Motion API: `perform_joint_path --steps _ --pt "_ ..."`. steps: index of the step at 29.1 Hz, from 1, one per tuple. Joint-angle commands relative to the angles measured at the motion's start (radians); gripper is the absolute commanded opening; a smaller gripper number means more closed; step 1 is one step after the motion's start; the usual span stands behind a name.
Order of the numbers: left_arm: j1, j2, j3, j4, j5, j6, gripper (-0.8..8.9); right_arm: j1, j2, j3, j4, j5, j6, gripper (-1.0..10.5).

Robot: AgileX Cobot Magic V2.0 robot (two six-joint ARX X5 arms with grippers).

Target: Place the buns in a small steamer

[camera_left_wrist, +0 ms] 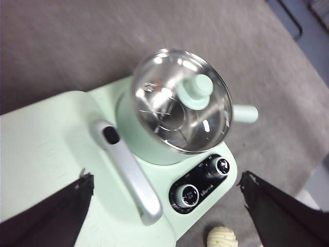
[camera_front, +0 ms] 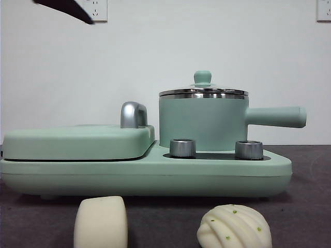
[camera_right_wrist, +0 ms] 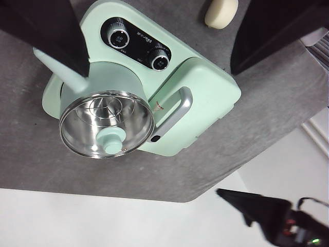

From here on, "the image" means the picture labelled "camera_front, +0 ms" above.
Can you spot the twisted white bun green flecks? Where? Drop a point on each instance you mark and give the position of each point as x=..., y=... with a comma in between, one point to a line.
x=232, y=227

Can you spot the silver control knob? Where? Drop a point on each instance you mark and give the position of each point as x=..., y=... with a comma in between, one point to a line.
x=248, y=149
x=182, y=148

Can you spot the white wall socket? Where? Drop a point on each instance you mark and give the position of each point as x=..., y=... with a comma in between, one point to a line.
x=324, y=10
x=101, y=10

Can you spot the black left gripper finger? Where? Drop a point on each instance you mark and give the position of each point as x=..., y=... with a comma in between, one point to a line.
x=67, y=7

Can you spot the green breakfast machine base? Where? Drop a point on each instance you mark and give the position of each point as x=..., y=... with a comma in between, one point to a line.
x=144, y=178

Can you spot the smooth white steamed bun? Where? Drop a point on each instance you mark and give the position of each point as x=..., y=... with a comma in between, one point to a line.
x=101, y=224

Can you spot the glass pot lid green knob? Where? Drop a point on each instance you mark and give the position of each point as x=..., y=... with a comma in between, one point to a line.
x=203, y=77

